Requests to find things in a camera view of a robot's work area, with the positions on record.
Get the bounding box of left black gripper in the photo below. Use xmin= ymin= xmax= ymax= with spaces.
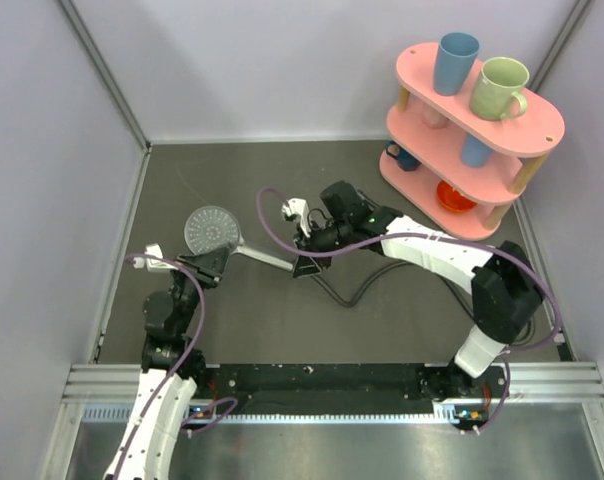
xmin=171 ymin=243 xmax=235 ymax=334

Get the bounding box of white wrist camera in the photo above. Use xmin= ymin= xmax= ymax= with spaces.
xmin=281 ymin=198 xmax=311 ymax=238
xmin=131 ymin=243 xmax=175 ymax=273

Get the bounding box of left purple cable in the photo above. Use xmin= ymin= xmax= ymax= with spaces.
xmin=106 ymin=253 xmax=239 ymax=480

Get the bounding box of pink cup middle shelf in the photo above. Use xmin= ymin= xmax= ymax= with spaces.
xmin=421 ymin=103 xmax=449 ymax=129

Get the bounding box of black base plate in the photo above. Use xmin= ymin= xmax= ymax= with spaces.
xmin=205 ymin=363 xmax=433 ymax=416

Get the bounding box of blue tumbler on top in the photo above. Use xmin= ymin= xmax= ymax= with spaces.
xmin=433 ymin=32 xmax=480 ymax=96

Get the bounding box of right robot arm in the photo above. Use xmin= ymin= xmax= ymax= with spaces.
xmin=282 ymin=181 xmax=544 ymax=396

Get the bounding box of purple cable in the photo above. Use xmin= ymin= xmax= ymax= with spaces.
xmin=257 ymin=186 xmax=563 ymax=436
xmin=106 ymin=253 xmax=239 ymax=480

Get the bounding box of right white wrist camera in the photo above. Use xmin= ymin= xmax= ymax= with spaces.
xmin=281 ymin=198 xmax=311 ymax=238

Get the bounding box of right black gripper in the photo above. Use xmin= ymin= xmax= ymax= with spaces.
xmin=292 ymin=220 xmax=352 ymax=279

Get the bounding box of dark blue mug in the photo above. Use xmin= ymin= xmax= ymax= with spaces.
xmin=385 ymin=141 xmax=421 ymax=172

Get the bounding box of orange bowl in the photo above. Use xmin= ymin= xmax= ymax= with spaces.
xmin=436 ymin=180 xmax=477 ymax=214

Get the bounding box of green mug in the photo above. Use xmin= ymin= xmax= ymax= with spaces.
xmin=469 ymin=57 xmax=530 ymax=121

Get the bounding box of black shower hose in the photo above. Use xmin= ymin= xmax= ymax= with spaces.
xmin=314 ymin=187 xmax=533 ymax=346

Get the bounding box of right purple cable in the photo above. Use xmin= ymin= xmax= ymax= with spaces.
xmin=257 ymin=186 xmax=563 ymax=436

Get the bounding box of grey shower head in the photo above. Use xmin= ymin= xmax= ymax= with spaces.
xmin=184 ymin=206 xmax=293 ymax=272

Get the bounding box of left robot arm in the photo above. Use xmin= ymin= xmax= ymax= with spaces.
xmin=103 ymin=244 xmax=231 ymax=479

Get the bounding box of pink three-tier shelf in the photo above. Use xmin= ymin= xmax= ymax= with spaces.
xmin=379 ymin=42 xmax=565 ymax=240

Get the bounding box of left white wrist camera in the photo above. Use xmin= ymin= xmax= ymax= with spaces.
xmin=131 ymin=243 xmax=175 ymax=273

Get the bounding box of blue cup middle shelf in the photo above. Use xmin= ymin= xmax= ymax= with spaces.
xmin=460 ymin=134 xmax=493 ymax=168

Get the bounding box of aluminium rail frame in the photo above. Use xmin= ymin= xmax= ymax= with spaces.
xmin=43 ymin=361 xmax=604 ymax=479

